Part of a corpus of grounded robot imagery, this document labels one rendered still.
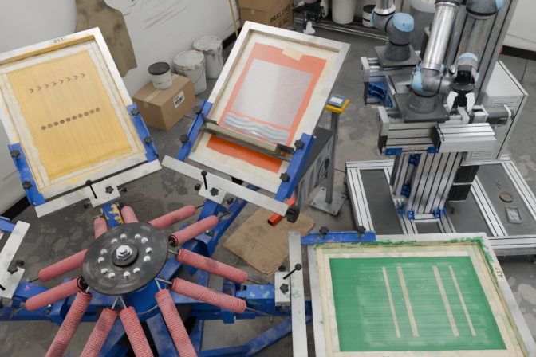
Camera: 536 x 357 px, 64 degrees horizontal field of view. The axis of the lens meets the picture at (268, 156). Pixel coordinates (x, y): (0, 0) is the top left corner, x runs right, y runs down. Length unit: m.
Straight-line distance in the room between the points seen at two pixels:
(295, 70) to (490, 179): 1.94
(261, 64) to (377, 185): 1.47
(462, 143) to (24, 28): 2.91
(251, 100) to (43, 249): 2.10
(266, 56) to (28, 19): 1.90
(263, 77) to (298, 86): 0.20
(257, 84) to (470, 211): 1.82
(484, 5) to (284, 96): 0.92
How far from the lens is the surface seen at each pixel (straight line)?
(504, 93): 2.55
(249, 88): 2.18
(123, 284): 1.56
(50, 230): 3.70
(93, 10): 3.79
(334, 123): 2.82
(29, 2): 3.53
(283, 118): 2.05
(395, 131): 2.26
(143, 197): 3.62
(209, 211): 1.95
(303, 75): 2.12
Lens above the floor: 2.57
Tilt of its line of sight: 43 degrees down
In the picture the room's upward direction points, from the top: 4 degrees counter-clockwise
